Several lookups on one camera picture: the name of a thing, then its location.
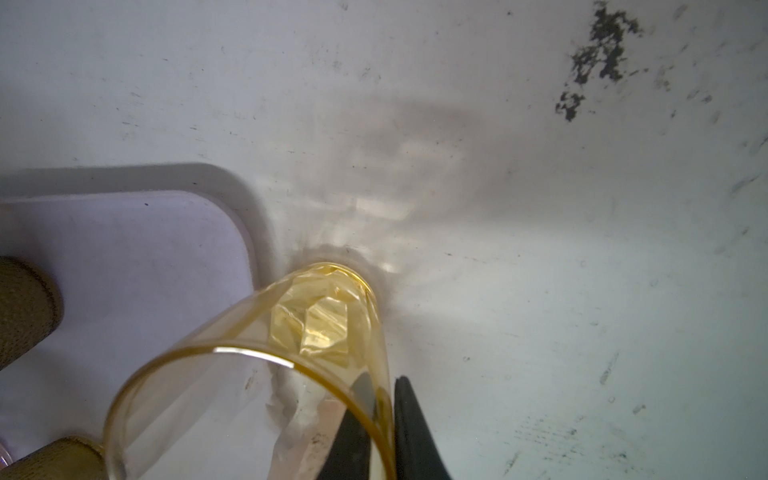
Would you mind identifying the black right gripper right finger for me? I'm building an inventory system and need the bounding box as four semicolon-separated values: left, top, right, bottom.
394;376;451;480

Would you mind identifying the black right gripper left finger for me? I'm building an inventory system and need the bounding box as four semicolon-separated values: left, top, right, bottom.
317;373;377;480

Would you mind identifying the yellow clear glass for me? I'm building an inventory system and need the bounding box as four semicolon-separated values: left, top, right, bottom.
104;262;396;479

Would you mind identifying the lilac plastic tray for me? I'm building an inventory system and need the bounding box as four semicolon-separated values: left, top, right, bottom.
1;191;270;459

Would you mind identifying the brown textured tall glass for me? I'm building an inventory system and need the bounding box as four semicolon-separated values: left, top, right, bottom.
1;256;64;369

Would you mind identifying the pink frosted glass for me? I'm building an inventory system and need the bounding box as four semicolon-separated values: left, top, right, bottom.
267;397;347;479

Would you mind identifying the brown textured short glass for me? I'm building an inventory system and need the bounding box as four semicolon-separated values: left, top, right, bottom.
1;436;108;480

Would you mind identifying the pink clear glass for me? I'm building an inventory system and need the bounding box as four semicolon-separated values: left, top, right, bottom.
0;444;13;470

